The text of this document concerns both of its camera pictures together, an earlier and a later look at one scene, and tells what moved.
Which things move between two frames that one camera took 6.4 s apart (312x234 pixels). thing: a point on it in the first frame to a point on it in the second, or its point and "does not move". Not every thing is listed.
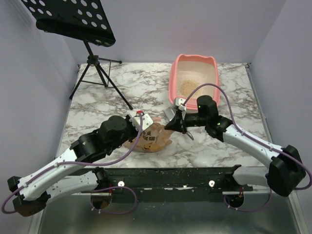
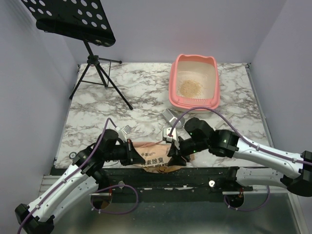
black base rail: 167,184 does not move
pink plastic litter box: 188,72 does not move
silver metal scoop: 169,113 does not move
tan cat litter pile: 187,87 does not move
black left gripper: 128,123 to 132,156
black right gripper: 183,122 to 177,149
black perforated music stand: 85,20 does not move
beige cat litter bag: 153,139 to 155,155
